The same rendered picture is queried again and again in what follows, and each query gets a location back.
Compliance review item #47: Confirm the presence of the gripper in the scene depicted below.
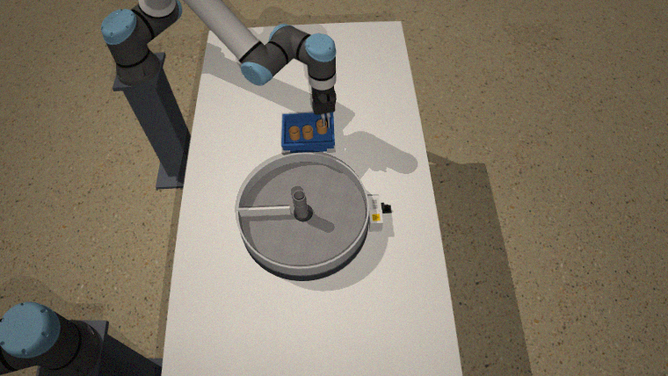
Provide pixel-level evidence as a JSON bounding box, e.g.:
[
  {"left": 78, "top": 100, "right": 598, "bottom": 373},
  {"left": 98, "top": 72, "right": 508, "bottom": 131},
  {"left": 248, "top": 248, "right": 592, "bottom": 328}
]
[{"left": 309, "top": 79, "right": 338, "bottom": 115}]

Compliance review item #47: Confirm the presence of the blue crate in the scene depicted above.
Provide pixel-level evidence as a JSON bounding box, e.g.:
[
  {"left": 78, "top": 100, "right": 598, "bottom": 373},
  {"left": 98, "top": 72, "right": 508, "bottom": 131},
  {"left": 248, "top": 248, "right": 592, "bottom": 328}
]
[{"left": 280, "top": 109, "right": 338, "bottom": 150}]

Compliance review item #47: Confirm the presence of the grey turntable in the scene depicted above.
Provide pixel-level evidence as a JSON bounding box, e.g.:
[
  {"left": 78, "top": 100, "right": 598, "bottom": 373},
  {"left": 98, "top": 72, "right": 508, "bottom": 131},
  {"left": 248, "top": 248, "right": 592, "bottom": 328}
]
[{"left": 236, "top": 153, "right": 372, "bottom": 281}]

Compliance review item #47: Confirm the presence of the white control box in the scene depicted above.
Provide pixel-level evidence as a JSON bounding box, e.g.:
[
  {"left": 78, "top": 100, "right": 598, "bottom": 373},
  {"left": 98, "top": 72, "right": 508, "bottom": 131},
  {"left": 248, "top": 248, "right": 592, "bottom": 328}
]
[{"left": 369, "top": 199, "right": 395, "bottom": 232}]

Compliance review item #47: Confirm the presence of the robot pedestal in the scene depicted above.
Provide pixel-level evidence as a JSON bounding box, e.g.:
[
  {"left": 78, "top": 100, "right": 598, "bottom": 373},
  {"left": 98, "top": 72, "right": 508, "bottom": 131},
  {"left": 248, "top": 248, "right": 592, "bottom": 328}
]
[
  {"left": 113, "top": 62, "right": 192, "bottom": 190},
  {"left": 64, "top": 317, "right": 111, "bottom": 343}
]

